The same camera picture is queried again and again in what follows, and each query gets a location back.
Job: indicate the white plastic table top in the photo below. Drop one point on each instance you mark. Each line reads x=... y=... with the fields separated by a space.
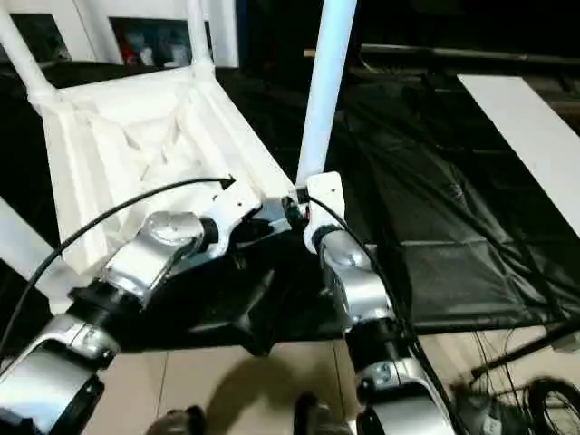
x=113 y=136

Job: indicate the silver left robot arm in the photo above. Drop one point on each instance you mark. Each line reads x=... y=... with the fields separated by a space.
x=136 y=263

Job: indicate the dark left robot foot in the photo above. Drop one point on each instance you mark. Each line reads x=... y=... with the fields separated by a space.
x=179 y=421

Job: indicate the red bottle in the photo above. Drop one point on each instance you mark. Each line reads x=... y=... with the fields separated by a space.
x=129 y=52

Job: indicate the white mug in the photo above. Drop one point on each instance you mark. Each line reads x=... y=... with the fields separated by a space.
x=146 y=55

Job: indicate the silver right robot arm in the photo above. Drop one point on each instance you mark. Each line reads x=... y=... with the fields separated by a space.
x=358 y=281

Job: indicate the white glass door cabinet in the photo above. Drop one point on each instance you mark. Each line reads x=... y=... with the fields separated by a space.
x=226 y=27

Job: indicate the white flat board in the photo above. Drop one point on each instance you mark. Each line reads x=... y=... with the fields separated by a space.
x=530 y=136

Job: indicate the dark metal bar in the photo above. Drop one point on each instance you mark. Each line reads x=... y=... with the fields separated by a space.
x=476 y=53

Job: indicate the yellowish label tag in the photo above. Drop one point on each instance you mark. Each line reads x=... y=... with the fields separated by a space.
x=310 y=53

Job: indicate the black work mat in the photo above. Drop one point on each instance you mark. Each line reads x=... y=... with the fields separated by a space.
x=453 y=204

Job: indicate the black device box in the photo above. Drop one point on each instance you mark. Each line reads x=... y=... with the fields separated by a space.
x=489 y=417

